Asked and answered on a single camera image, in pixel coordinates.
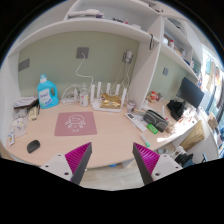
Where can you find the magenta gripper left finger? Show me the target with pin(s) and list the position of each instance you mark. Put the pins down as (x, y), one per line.
(70, 166)

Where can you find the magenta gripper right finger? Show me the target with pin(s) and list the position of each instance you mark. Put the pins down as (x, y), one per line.
(153, 166)

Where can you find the pink mouse pad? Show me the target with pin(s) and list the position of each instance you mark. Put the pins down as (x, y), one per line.
(75, 124)

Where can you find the black computer mouse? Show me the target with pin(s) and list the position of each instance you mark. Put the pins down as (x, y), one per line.
(32, 146)

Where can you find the white green tube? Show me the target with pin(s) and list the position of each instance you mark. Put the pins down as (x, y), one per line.
(145, 140)

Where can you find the green rectangular case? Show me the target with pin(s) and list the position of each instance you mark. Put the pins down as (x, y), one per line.
(152, 128)

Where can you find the white remote control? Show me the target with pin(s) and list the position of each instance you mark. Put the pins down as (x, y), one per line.
(137, 123)

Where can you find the dark grey pencil case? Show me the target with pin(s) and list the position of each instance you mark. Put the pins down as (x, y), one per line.
(151, 117)

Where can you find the white cup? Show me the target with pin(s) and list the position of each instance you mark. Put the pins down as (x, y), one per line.
(130, 105)

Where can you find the black bag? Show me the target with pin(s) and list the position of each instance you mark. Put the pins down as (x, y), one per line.
(176, 109)

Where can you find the white wifi router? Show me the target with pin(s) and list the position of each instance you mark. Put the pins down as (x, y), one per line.
(107, 101)

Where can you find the white power strip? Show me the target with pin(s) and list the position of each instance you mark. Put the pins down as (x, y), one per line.
(69, 100)

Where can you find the small white bottle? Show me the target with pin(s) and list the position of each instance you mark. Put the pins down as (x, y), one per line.
(84, 97)

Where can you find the blue detergent bottle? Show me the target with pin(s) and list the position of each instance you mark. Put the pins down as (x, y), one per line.
(47, 93)

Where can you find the snack packet pile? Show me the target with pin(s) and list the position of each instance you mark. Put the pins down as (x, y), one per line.
(23, 105)

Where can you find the black computer monitor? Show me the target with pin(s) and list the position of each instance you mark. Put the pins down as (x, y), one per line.
(190, 93)

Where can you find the grey wall socket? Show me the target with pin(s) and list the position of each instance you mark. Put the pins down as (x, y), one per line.
(82, 52)

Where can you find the white wall shelf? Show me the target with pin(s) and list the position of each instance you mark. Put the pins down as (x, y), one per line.
(155, 25)

